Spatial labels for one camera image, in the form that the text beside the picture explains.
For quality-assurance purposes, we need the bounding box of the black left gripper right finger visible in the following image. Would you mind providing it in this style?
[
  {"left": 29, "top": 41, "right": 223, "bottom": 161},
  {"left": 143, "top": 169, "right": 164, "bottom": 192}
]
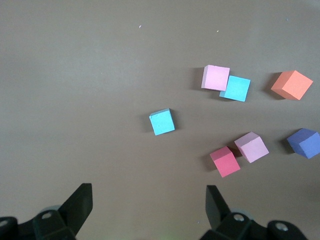
[{"left": 202, "top": 185, "right": 252, "bottom": 240}]

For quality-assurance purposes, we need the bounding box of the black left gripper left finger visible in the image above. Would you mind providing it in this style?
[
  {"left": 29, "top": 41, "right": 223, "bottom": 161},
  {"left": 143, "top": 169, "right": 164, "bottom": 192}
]
[{"left": 32, "top": 183, "right": 94, "bottom": 240}]

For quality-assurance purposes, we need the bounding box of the pink foam cube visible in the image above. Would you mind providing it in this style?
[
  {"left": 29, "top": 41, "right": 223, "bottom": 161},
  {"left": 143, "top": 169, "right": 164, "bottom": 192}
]
[
  {"left": 201, "top": 64, "right": 231, "bottom": 92},
  {"left": 234, "top": 131, "right": 270, "bottom": 164}
]

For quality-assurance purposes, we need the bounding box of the cyan foam cube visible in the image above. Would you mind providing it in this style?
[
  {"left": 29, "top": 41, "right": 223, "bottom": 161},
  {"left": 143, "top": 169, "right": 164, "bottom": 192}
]
[
  {"left": 219, "top": 75, "right": 251, "bottom": 103},
  {"left": 149, "top": 108, "right": 176, "bottom": 137}
]

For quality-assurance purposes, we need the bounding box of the blue-violet foam cube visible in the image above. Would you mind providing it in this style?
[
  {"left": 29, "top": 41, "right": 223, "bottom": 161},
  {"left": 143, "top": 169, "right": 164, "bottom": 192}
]
[{"left": 286, "top": 127, "right": 320, "bottom": 160}]

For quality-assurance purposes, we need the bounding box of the crimson foam cube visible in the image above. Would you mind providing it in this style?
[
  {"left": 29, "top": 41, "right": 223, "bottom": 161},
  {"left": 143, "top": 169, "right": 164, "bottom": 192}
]
[{"left": 209, "top": 145, "right": 241, "bottom": 179}]

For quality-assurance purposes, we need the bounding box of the brown paper table cover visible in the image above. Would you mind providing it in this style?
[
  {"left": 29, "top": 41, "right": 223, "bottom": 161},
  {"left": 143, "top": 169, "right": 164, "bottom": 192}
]
[{"left": 0, "top": 0, "right": 320, "bottom": 240}]

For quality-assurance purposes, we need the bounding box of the orange foam cube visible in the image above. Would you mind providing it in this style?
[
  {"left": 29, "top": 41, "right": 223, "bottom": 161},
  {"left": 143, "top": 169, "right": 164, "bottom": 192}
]
[{"left": 270, "top": 70, "right": 314, "bottom": 101}]

